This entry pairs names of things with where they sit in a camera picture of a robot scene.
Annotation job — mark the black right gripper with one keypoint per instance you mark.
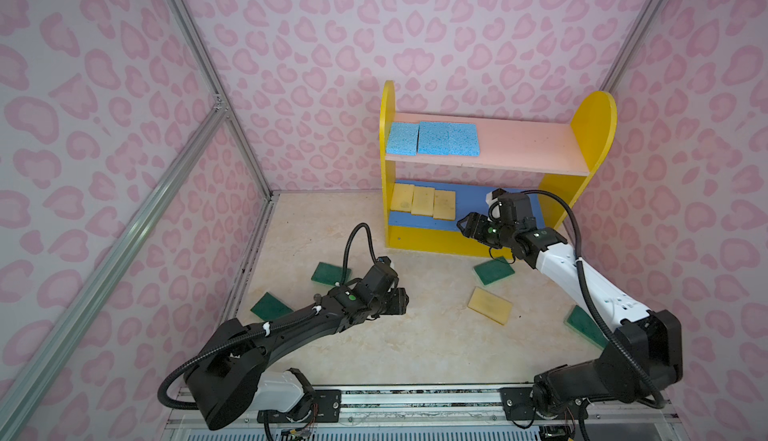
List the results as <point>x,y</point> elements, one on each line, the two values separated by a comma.
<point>478,230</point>

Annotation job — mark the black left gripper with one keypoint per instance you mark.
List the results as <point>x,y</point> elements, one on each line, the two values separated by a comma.
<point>400,301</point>

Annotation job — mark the yellow sponge floor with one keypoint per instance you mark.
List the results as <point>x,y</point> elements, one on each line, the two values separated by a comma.
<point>444,207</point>
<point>490,306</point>

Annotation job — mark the yellow sponge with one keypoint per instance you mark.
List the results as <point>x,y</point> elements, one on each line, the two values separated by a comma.
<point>423,201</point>

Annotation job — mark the green scouring pad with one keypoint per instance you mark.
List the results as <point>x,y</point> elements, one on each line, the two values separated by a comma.
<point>493,270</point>
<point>580,322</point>
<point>330,275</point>
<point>269,308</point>

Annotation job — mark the yellow sponge shelf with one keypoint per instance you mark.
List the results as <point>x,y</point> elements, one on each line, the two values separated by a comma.
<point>402,198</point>

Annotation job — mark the blue sponge floor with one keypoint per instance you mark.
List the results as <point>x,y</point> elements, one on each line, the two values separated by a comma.
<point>434,139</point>
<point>463,140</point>

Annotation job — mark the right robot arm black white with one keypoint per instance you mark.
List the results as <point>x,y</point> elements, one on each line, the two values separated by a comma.
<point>643,354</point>

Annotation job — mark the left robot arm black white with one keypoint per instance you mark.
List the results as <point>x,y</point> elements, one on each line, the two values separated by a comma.
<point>230,375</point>

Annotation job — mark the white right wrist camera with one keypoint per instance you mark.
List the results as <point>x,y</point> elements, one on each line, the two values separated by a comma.
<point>496,196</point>

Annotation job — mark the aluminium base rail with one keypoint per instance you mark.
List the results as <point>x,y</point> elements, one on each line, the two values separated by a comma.
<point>439,412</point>

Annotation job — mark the aluminium frame profile left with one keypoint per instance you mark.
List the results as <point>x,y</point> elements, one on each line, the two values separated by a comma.
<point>103,104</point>

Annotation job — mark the aluminium frame profile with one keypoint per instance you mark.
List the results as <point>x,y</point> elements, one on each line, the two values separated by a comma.
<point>642,26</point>
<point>103,104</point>

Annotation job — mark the aluminium frame profile right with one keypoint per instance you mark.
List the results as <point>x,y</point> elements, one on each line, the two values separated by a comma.
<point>642,26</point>

